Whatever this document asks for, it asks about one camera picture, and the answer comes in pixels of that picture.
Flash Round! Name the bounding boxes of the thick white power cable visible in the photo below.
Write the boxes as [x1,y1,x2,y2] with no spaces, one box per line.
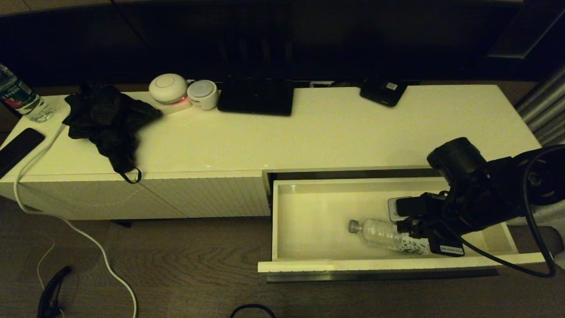
[13,123,138,318]

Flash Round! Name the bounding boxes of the dark angular panel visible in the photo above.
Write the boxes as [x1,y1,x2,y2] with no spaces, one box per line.
[488,0,565,60]

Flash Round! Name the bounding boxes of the clear plastic water bottle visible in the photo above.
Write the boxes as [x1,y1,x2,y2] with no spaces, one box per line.
[348,219,431,255]

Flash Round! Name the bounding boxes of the white flat charging base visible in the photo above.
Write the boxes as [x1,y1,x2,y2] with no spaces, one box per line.
[152,96,193,116]

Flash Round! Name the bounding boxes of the green labelled water bottle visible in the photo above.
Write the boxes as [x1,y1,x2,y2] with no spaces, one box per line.
[0,63,56,123]

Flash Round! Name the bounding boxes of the small black labelled box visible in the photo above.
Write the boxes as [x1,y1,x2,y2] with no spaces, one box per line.
[359,80,407,108]

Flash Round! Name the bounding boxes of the black coiled cable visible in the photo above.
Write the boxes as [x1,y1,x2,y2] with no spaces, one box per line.
[38,265,73,318]

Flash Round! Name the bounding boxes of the white cylindrical speaker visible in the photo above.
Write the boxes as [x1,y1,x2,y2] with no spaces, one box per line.
[187,80,219,110]

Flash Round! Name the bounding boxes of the white fluted drawer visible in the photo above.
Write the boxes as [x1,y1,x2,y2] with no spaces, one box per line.
[258,170,552,273]

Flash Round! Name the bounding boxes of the black router box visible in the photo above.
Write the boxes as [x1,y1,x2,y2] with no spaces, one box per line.
[217,76,295,117]

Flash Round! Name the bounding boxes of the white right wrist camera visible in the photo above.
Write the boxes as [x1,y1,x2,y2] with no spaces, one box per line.
[388,193,447,222]

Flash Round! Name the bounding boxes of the large black television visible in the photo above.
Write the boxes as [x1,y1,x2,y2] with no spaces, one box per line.
[0,1,524,89]

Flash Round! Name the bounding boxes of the white dome shaped device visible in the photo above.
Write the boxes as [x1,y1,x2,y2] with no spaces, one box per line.
[148,74,188,105]

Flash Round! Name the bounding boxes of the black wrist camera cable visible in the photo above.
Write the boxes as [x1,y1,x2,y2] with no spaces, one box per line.
[459,145,565,278]

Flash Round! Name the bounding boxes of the black smartphone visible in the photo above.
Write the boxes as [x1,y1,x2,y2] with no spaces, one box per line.
[0,128,46,179]

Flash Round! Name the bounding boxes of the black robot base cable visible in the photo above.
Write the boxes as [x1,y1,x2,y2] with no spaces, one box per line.
[230,303,276,318]

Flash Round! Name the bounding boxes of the black crumpled cloth bag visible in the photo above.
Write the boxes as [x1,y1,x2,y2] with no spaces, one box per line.
[63,84,163,184]

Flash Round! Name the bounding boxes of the grey curtain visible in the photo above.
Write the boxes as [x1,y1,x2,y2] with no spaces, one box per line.
[508,64,565,270]

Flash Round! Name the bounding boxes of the white low cabinet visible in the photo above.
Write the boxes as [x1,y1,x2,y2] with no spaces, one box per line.
[0,85,542,221]

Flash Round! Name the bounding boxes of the thin white cable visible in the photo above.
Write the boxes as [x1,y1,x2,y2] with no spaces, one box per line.
[37,230,57,292]

